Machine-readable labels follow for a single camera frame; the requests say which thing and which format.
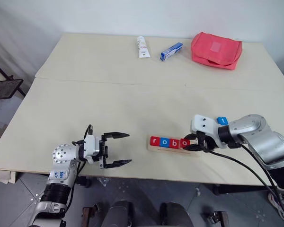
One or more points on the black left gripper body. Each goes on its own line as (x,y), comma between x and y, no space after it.
(103,150)

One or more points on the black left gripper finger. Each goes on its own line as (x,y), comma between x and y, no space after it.
(117,135)
(119,163)

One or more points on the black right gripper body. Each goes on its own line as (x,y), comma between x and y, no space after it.
(207,143)

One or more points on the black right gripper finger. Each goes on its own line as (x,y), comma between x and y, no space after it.
(194,148)
(190,136)

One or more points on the red letter tile o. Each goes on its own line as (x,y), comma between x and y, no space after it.
(185,143)

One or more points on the red letter b block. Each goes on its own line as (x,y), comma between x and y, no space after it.
(172,142)

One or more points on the blue letter tile o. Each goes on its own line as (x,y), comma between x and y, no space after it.
(163,142)

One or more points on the red letter tile r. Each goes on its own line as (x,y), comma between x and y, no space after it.
(154,141)

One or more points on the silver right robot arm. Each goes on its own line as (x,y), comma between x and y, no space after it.
(262,139)

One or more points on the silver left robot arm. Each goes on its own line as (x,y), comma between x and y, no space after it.
(61,165)

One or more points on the blue letter tile t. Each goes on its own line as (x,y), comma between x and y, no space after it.
(223,120)

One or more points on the wooden letter tile holder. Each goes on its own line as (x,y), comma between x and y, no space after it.
(165,149)

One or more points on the black table caster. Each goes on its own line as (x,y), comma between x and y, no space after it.
(82,181)

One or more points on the dark rounded shape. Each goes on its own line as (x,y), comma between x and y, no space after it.
(118,214)

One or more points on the blue and white carton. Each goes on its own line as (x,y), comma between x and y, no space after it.
(171,51)

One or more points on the pink fabric zipper pouch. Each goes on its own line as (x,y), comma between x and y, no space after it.
(215,50)

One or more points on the white squeeze tube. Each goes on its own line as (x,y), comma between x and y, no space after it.
(142,48)

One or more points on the white and red sneaker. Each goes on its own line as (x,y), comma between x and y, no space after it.
(278,204)

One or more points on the black stand with flat panel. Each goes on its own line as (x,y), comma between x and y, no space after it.
(6,88)

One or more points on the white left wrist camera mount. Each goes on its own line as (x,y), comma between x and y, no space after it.
(91,147)

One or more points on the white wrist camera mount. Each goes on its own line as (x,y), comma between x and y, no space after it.
(204,124)
(91,147)

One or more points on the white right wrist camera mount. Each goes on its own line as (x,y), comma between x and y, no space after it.
(204,124)

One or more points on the black table frame bar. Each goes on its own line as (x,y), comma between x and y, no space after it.
(241,189)

